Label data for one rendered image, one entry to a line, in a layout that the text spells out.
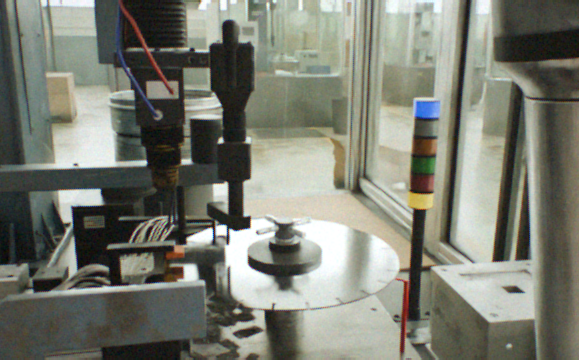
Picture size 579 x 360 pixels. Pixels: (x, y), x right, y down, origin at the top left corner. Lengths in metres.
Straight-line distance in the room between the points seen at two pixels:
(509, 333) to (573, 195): 0.50
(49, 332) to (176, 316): 0.13
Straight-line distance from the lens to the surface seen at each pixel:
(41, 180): 1.00
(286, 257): 0.78
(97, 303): 0.63
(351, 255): 0.82
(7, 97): 1.29
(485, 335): 0.81
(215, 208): 0.78
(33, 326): 0.65
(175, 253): 0.78
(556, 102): 0.32
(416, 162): 0.97
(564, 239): 0.34
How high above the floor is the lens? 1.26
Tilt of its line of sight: 15 degrees down
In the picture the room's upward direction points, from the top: 1 degrees clockwise
